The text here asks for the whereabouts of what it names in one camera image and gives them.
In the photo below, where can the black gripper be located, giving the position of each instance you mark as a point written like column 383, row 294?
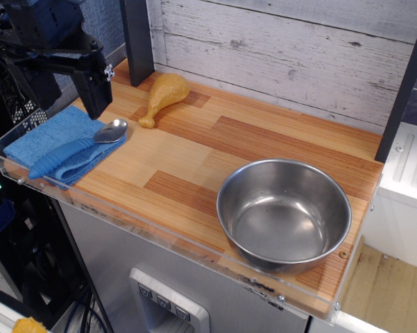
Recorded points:
column 79, row 55

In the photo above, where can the blue handled metal spoon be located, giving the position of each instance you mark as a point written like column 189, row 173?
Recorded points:
column 110, row 133

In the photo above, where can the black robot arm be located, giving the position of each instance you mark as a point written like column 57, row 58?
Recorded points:
column 44, row 38

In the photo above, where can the stainless steel pot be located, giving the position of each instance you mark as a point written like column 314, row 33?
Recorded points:
column 283, row 215

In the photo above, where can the blue folded cloth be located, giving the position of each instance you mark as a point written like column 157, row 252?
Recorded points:
column 66, row 126

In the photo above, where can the yellow toy chicken drumstick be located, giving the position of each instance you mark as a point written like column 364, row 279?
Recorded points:
column 167, row 90

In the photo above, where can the silver toy fridge cabinet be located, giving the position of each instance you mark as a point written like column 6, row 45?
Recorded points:
column 110, row 252

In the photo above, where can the yellow object bottom left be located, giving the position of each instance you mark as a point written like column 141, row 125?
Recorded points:
column 28, row 325

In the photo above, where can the clear acrylic table guard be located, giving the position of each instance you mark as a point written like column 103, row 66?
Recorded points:
column 161, row 184

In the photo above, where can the dark grey left post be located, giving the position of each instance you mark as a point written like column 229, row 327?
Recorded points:
column 137, row 35

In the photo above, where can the dark grey post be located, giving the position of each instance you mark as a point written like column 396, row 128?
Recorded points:
column 399, row 107
column 137, row 35

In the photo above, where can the dark grey right post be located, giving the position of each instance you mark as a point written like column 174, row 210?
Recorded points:
column 399, row 107

